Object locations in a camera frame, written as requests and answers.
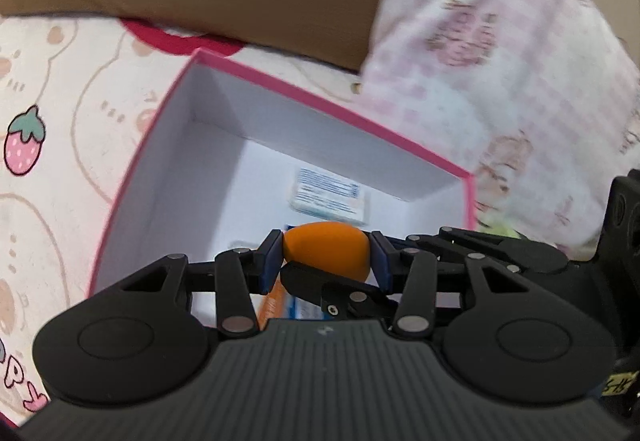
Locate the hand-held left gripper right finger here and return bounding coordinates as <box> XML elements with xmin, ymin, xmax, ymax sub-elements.
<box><xmin>370</xmin><ymin>230</ymin><xmax>535</xmax><ymax>341</ymax></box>

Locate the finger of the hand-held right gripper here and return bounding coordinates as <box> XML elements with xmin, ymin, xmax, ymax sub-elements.
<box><xmin>280</xmin><ymin>262</ymin><xmax>402</xmax><ymax>320</ymax></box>
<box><xmin>406</xmin><ymin>226</ymin><xmax>572</xmax><ymax>275</ymax></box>

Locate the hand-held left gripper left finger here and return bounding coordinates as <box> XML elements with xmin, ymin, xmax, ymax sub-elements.
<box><xmin>120</xmin><ymin>229</ymin><xmax>286</xmax><ymax>341</ymax></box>

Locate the green yarn ball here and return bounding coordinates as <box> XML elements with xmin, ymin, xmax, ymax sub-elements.
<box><xmin>477</xmin><ymin>215</ymin><xmax>521</xmax><ymax>237</ymax></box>

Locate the clear plastic box orange label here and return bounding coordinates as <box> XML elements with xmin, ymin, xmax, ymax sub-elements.
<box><xmin>255</xmin><ymin>282</ymin><xmax>290</xmax><ymax>321</ymax></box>

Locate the orange makeup sponge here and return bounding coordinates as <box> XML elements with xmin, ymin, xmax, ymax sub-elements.
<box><xmin>282</xmin><ymin>222</ymin><xmax>372</xmax><ymax>282</ymax></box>

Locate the white soap packet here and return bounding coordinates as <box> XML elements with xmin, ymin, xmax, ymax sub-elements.
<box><xmin>290</xmin><ymin>167</ymin><xmax>373</xmax><ymax>227</ymax></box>

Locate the pink cardboard box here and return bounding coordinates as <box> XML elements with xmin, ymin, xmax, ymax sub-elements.
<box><xmin>87</xmin><ymin>48</ymin><xmax>476</xmax><ymax>322</ymax></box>

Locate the pink plaid printed pillow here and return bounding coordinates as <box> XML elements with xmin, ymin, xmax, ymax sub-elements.
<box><xmin>357</xmin><ymin>0</ymin><xmax>640</xmax><ymax>262</ymax></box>

